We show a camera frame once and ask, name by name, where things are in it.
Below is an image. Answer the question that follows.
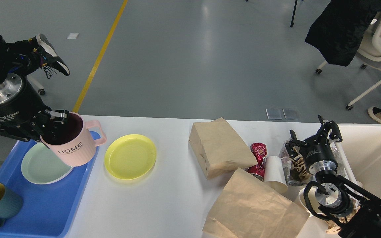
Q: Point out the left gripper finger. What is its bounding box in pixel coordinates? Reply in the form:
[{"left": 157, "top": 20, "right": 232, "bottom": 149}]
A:
[
  {"left": 0, "top": 124, "right": 44, "bottom": 142},
  {"left": 44, "top": 110, "right": 69, "bottom": 143}
]

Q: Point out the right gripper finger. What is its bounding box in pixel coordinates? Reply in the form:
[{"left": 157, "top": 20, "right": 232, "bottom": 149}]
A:
[
  {"left": 285, "top": 130, "right": 306, "bottom": 161},
  {"left": 316, "top": 115, "right": 343, "bottom": 145}
]

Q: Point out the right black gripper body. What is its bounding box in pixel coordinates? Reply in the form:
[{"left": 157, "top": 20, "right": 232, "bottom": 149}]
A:
[{"left": 299, "top": 140, "right": 338, "bottom": 175}]

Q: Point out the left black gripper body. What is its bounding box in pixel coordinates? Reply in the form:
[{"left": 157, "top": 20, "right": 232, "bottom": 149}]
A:
[{"left": 0, "top": 73, "right": 51, "bottom": 133}]

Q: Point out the pink HOME mug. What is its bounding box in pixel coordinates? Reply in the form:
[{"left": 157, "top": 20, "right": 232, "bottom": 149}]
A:
[{"left": 40, "top": 112, "right": 107, "bottom": 166}]

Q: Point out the yellow plastic plate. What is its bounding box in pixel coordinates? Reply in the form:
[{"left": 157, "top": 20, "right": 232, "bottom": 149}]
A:
[{"left": 104, "top": 134, "right": 157, "bottom": 180}]

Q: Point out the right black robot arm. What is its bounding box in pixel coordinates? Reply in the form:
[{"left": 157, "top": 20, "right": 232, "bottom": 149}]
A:
[{"left": 285, "top": 115, "right": 381, "bottom": 238}]

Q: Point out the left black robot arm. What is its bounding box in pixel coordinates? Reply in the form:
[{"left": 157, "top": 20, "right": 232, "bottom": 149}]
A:
[{"left": 0, "top": 34, "right": 70, "bottom": 142}]

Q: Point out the clear bag with brown paper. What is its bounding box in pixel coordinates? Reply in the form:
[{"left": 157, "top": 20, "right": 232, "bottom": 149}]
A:
[{"left": 279, "top": 140, "right": 347, "bottom": 186}]

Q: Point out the right floor plate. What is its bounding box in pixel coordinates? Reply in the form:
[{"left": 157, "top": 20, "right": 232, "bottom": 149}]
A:
[{"left": 283, "top": 108, "right": 300, "bottom": 120}]

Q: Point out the floor plate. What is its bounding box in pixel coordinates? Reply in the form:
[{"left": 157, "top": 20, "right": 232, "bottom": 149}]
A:
[
  {"left": 283, "top": 108, "right": 300, "bottom": 120},
  {"left": 266, "top": 108, "right": 282, "bottom": 120}
]

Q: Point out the pale green plate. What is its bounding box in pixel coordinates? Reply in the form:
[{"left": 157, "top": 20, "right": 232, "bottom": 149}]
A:
[{"left": 20, "top": 143, "right": 73, "bottom": 185}]

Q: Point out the red crumpled snack wrapper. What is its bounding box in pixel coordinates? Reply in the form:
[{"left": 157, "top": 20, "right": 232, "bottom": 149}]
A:
[{"left": 247, "top": 142, "right": 267, "bottom": 182}]

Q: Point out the left floor plate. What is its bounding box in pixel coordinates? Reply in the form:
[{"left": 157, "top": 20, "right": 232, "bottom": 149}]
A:
[{"left": 266, "top": 108, "right": 282, "bottom": 120}]

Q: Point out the white paper cup upright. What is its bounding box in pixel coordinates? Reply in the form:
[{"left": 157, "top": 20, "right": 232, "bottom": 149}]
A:
[{"left": 295, "top": 187, "right": 316, "bottom": 213}]

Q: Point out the white paper cup lying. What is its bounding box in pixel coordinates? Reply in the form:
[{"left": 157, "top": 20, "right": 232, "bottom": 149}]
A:
[{"left": 263, "top": 156, "right": 288, "bottom": 194}]

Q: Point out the white plastic bin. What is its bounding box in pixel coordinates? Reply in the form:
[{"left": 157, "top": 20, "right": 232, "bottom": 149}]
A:
[{"left": 339, "top": 124, "right": 381, "bottom": 198}]

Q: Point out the person in black clothes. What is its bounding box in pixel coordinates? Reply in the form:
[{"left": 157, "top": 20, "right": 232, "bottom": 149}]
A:
[{"left": 7, "top": 33, "right": 70, "bottom": 79}]

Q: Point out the crumpled brown paper ball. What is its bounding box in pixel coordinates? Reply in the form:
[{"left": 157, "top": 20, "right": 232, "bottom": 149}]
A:
[{"left": 325, "top": 202, "right": 360, "bottom": 234}]

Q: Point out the upper brown paper bag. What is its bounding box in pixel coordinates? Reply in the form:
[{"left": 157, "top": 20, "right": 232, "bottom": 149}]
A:
[{"left": 189, "top": 118, "right": 257, "bottom": 179}]

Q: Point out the blue plastic tray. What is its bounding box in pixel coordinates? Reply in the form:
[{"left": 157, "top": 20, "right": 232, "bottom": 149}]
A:
[{"left": 0, "top": 141, "right": 96, "bottom": 238}]

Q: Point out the lower brown paper bag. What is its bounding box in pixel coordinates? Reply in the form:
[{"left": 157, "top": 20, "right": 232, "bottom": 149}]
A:
[{"left": 202, "top": 168, "right": 309, "bottom": 238}]

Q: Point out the black jacket on chair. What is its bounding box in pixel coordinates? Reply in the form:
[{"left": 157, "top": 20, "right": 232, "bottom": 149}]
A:
[{"left": 305, "top": 0, "right": 381, "bottom": 67}]

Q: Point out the black stand leg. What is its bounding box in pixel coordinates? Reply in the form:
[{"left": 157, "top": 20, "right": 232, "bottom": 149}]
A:
[{"left": 290, "top": 0, "right": 298, "bottom": 28}]

